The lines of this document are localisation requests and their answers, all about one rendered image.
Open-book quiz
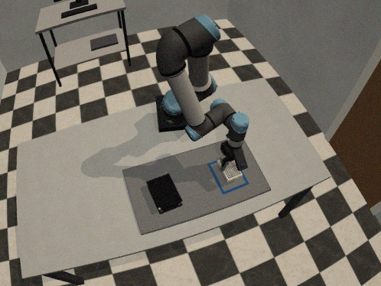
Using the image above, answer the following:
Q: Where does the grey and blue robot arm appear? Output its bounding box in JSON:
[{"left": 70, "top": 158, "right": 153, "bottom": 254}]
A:
[{"left": 156, "top": 15, "right": 249, "bottom": 148}]

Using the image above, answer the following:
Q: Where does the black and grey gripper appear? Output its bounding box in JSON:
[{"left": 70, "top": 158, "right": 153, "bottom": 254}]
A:
[{"left": 220, "top": 141, "right": 242, "bottom": 172}]

